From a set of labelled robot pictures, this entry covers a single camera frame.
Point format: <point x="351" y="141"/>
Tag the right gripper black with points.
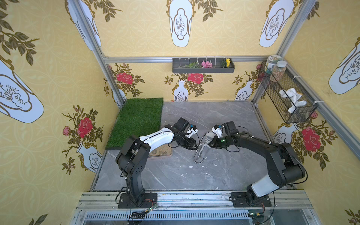
<point x="213" y="141"/>

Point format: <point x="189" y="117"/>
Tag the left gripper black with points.
<point x="191" y="142"/>

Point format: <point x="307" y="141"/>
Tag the white shoelace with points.
<point x="202" y="147"/>

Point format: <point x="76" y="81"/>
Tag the grey canvas sneaker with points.
<point x="209" y="136"/>

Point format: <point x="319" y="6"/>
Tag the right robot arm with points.
<point x="283" y="166"/>

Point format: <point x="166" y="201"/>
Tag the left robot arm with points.
<point x="133" y="157"/>

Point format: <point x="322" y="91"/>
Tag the green artificial grass mat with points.
<point x="139" y="117"/>

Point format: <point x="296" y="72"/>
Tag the green artificial plant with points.
<point x="192" y="65"/>

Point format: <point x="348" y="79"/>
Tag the pink artificial flower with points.
<point x="207" y="64"/>

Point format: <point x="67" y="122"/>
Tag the white plush toy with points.
<point x="294" y="98"/>

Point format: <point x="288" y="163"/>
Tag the yellow artificial flower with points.
<point x="228" y="61"/>

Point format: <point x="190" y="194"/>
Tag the glass jar white lid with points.
<point x="278" y="71"/>

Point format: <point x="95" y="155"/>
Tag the patterned jar behind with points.
<point x="271" y="62"/>

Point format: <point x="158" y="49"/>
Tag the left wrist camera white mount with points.
<point x="191" y="131"/>

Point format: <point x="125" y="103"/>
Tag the grey wall planter shelf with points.
<point x="219" y="65"/>

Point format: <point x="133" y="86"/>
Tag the black wire basket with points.
<point x="301" y="114"/>

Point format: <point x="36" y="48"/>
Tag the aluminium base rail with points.
<point x="283" y="207"/>

